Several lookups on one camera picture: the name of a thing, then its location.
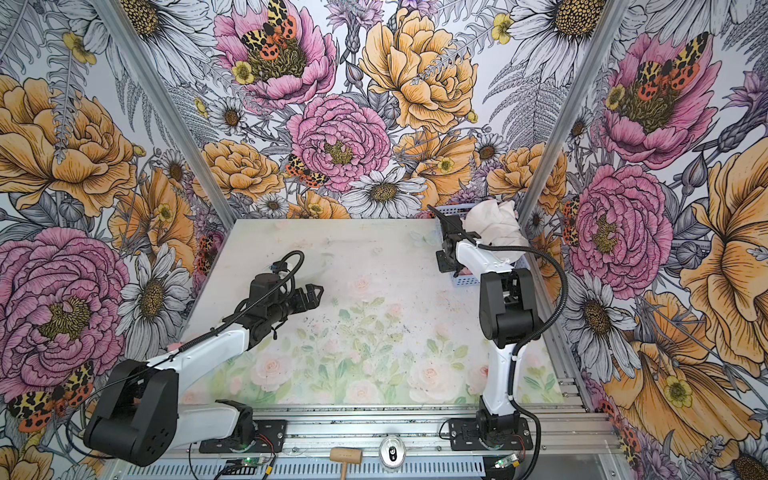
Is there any blue plastic laundry basket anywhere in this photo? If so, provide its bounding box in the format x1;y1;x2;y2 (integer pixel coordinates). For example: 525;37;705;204
428;204;530;286

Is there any white printed t-shirt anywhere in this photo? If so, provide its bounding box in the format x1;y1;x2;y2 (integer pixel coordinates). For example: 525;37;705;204
458;200;529;274

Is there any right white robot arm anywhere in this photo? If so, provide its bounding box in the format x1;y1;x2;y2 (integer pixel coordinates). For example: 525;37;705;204
428;205;543;442

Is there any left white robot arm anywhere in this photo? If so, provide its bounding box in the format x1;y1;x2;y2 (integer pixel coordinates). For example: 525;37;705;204
82;273;324;467

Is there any wooden mallet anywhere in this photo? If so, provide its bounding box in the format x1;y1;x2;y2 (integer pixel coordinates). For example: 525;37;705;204
329;447;363;480

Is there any left green circuit board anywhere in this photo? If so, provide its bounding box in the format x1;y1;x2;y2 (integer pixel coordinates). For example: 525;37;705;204
220;457;273;475

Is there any green circuit board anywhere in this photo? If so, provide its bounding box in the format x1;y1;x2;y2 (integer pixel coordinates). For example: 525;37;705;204
220;457;273;475
494;453;521;469

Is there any right green circuit board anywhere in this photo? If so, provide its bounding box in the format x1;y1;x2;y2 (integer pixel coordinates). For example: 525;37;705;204
494;453;521;469

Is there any right black corrugated cable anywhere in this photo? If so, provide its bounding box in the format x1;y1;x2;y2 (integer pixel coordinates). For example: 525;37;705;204
476;242;569;480

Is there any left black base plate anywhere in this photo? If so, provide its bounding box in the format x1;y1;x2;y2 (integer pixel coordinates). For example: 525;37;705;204
199;419;288;454

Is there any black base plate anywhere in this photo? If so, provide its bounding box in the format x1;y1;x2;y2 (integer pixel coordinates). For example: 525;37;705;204
199;419;288;454
447;415;534;452

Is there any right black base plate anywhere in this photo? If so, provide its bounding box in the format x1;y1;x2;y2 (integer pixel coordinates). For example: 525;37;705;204
447;415;534;452

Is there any aluminium front rail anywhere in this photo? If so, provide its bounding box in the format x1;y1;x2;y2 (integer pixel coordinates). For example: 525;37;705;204
110;404;625;463

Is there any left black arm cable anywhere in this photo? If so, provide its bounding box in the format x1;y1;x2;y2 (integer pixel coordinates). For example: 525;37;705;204
59;250;305;460

